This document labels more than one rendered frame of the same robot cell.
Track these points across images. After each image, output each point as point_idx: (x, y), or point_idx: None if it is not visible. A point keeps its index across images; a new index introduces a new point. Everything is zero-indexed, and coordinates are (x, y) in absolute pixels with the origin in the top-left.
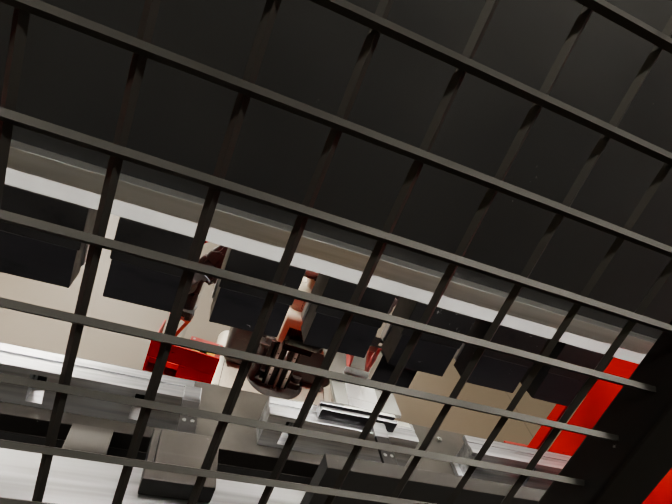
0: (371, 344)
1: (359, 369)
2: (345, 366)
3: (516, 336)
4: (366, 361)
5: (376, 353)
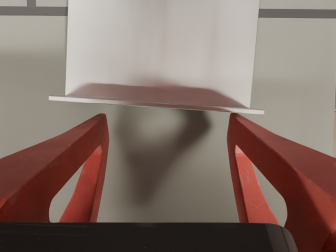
0: (119, 236)
1: (129, 175)
2: (219, 173)
3: None
4: (97, 199)
5: (30, 171)
